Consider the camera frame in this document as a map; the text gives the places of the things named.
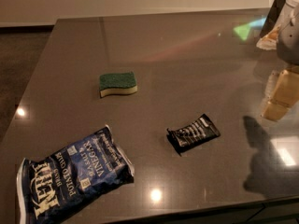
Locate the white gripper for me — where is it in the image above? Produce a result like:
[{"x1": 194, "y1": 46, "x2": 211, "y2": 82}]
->
[{"x1": 256, "y1": 6, "x2": 299, "y2": 121}]

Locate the black rxbar chocolate wrapper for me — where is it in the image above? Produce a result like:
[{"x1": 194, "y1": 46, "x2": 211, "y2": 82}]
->
[{"x1": 167, "y1": 114, "x2": 221, "y2": 154}]

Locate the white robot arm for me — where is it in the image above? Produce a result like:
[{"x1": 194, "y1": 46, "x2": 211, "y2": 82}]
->
[{"x1": 256, "y1": 0, "x2": 299, "y2": 121}]

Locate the green and yellow sponge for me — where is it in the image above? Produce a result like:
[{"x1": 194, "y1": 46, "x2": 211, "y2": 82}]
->
[{"x1": 99, "y1": 72, "x2": 137, "y2": 98}]

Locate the blue kettle chips bag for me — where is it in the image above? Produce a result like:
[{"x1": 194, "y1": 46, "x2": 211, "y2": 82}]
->
[{"x1": 17, "y1": 126, "x2": 134, "y2": 224}]

